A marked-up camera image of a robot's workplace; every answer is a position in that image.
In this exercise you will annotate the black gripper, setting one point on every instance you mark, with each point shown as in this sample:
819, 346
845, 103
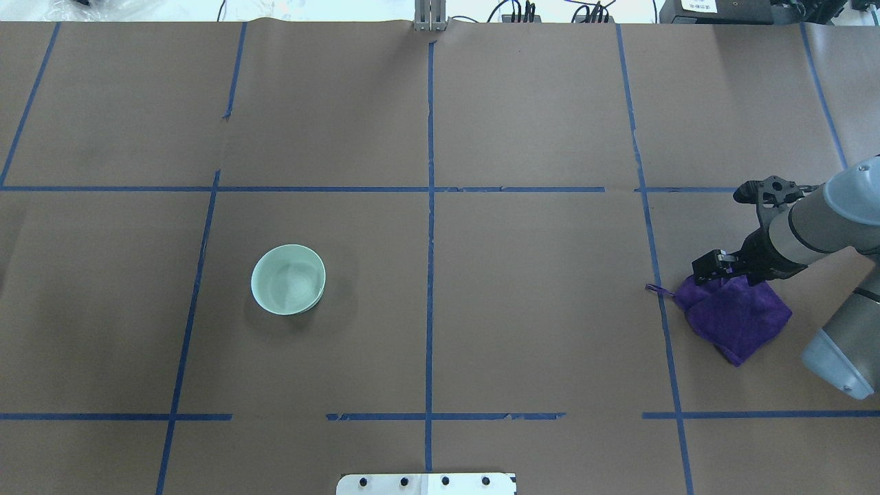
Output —
758, 252

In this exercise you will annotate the purple microfiber cloth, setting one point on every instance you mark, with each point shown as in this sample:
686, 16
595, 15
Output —
736, 318

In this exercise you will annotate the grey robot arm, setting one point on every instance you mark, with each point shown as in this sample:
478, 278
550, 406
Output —
818, 241

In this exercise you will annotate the black equipment box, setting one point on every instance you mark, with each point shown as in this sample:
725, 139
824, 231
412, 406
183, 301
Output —
749, 12

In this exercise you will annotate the mint green bowl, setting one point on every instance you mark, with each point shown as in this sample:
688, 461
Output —
290, 279

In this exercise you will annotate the clear plastic bag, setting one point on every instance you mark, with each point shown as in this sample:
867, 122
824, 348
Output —
101, 11

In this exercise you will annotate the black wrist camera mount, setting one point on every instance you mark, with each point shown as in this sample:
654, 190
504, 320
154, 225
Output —
771, 197

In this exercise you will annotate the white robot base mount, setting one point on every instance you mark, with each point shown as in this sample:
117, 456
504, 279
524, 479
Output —
428, 483

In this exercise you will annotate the grey aluminium post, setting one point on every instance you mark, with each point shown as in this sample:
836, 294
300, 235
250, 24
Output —
430, 16

